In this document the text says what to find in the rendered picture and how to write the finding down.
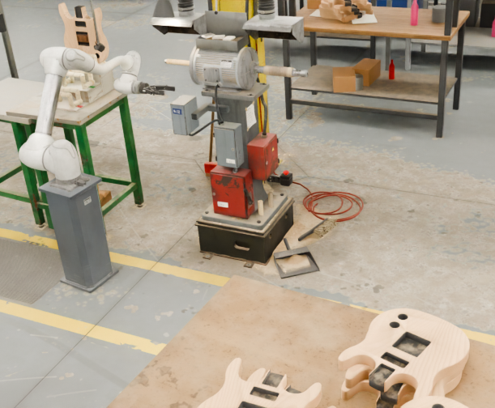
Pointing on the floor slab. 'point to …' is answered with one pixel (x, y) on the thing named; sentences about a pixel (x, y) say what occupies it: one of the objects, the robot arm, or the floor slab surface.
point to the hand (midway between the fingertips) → (168, 91)
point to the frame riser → (245, 240)
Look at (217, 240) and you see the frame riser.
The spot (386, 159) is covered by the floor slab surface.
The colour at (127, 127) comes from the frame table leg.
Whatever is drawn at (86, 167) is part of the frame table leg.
